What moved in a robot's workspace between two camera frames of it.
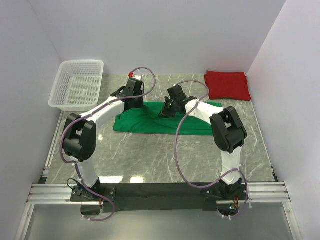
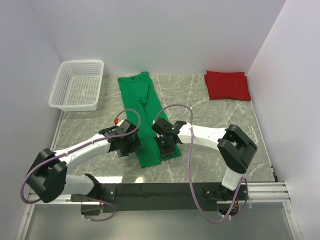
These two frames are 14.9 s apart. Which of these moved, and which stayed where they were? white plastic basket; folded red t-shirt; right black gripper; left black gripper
Moved: right black gripper; left black gripper
Stayed: white plastic basket; folded red t-shirt
